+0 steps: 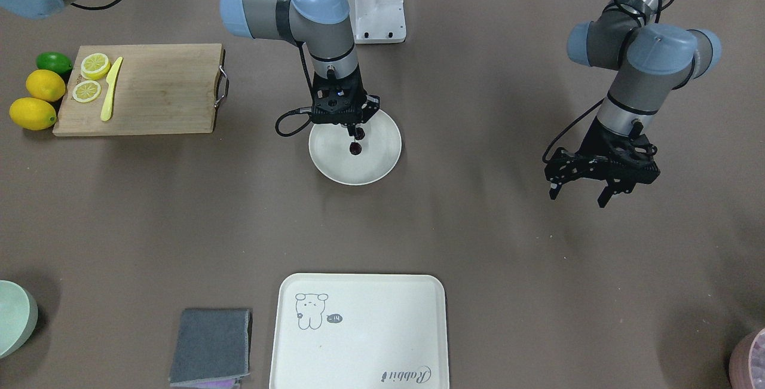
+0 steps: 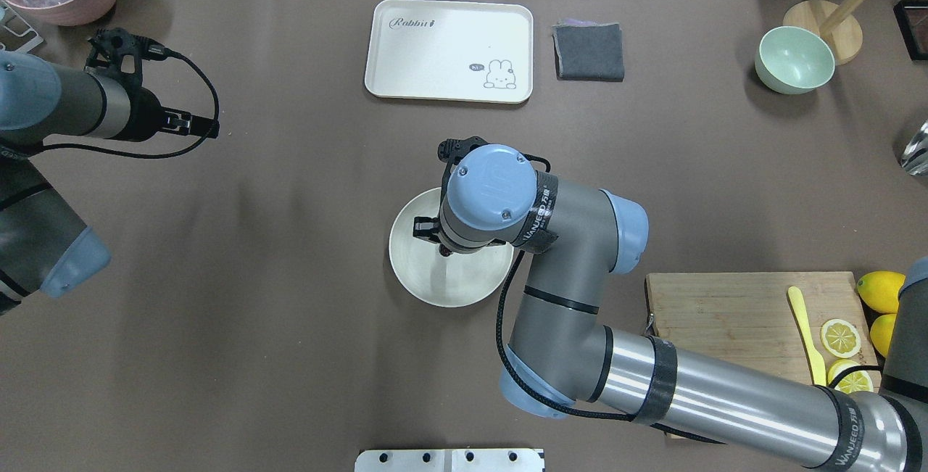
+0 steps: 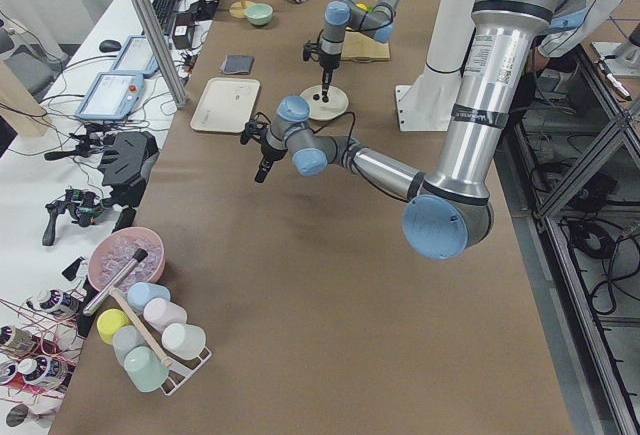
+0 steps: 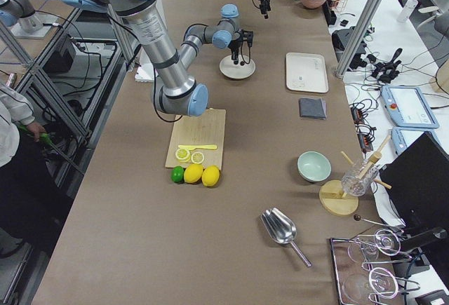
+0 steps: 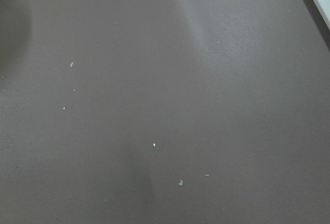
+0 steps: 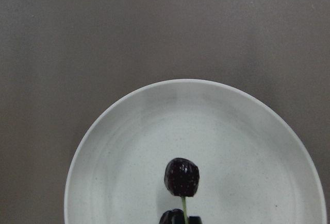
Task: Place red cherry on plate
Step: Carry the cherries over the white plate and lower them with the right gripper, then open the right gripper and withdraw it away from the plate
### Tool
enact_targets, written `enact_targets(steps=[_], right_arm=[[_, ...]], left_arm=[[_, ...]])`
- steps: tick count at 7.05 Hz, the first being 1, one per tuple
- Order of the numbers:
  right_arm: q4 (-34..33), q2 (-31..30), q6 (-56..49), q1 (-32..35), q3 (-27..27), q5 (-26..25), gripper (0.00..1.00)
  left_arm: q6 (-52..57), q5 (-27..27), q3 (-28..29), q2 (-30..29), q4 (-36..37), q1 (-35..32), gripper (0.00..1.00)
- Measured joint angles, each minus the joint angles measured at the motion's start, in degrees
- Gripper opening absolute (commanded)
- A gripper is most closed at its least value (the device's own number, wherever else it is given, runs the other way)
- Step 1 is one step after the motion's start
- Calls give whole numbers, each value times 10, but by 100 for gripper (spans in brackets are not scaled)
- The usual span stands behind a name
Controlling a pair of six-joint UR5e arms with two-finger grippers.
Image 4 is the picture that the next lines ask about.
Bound green lime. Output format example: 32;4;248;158
170;166;185;184

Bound yellow lemon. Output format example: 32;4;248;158
184;163;203;184
201;165;220;187

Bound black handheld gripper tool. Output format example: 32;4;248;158
366;48;403;83

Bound beige plate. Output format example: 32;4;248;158
219;55;256;80

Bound wooden mug tree stand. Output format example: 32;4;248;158
319;134;392;216

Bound grey folded cloth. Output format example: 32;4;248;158
298;97;327;120

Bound black computer monitor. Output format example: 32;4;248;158
378;131;449;236

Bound black glass rack tray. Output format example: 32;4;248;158
328;227;449;305

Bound mint green bowl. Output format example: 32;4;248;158
297;151;331;182

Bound cream rabbit tray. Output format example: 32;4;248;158
286;53;329;93

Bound clear glass mug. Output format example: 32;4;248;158
341;161;379;198

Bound lemon slice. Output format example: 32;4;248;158
175;148;191;163
190;151;205;164

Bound person in white shirt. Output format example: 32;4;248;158
1;84;73;256

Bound metal scoop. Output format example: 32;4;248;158
261;207;312;268

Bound teach pendant tablet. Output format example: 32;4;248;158
391;127;438;155
381;86;439;129

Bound bamboo cutting board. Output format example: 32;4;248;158
165;109;226;170

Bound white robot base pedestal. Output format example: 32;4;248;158
135;49;154;83

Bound yellow plastic knife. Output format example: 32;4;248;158
177;144;218;151

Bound aluminium frame post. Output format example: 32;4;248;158
335;0;382;79

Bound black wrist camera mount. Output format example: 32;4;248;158
239;29;254;48

